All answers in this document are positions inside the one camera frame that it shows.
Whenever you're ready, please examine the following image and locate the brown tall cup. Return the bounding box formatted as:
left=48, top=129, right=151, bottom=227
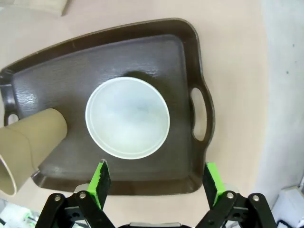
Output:
left=0, top=108, right=68, bottom=196

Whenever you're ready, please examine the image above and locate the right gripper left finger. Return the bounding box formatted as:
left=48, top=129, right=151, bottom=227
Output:
left=35, top=159, right=114, bottom=228

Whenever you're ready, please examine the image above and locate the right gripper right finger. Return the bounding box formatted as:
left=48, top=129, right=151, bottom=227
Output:
left=197, top=162, right=277, bottom=228

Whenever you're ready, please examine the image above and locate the white bowl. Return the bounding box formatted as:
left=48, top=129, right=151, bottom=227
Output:
left=85, top=77, right=171, bottom=160

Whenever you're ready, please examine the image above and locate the dark brown handled tray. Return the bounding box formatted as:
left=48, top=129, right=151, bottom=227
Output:
left=0, top=17, right=216, bottom=196

